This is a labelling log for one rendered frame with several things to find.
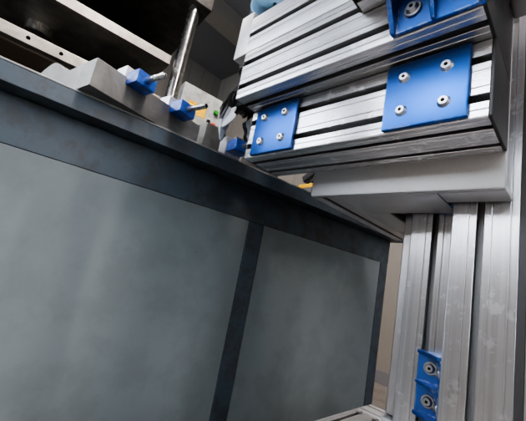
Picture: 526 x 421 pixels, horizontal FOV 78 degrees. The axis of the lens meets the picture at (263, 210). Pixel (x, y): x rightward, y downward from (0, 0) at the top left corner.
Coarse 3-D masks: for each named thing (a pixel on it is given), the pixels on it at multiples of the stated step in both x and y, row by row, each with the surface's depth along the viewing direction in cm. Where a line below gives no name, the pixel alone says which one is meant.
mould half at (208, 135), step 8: (200, 128) 86; (208, 128) 84; (216, 128) 85; (200, 136) 85; (208, 136) 84; (216, 136) 85; (208, 144) 84; (216, 144) 85; (240, 160) 90; (256, 168) 93
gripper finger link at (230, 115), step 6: (228, 108) 81; (234, 108) 80; (228, 114) 81; (234, 114) 78; (222, 120) 80; (228, 120) 79; (222, 126) 80; (228, 126) 81; (222, 132) 80; (222, 138) 80
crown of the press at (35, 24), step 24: (96, 0) 176; (120, 0) 173; (144, 0) 170; (168, 0) 167; (192, 0) 164; (24, 24) 153; (120, 24) 192; (144, 24) 188; (168, 24) 184; (168, 48) 205
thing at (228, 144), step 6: (228, 138) 81; (222, 144) 82; (228, 144) 80; (234, 144) 78; (240, 144) 78; (222, 150) 81; (228, 150) 80; (234, 150) 79; (240, 150) 78; (234, 156) 82; (240, 156) 82
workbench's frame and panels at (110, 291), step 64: (0, 64) 53; (0, 128) 57; (64, 128) 62; (128, 128) 65; (0, 192) 56; (64, 192) 62; (128, 192) 69; (192, 192) 78; (256, 192) 90; (0, 256) 56; (64, 256) 62; (128, 256) 69; (192, 256) 78; (256, 256) 89; (320, 256) 105; (384, 256) 127; (0, 320) 56; (64, 320) 61; (128, 320) 68; (192, 320) 77; (256, 320) 89; (320, 320) 104; (0, 384) 55; (64, 384) 61; (128, 384) 68; (192, 384) 76; (256, 384) 88; (320, 384) 103
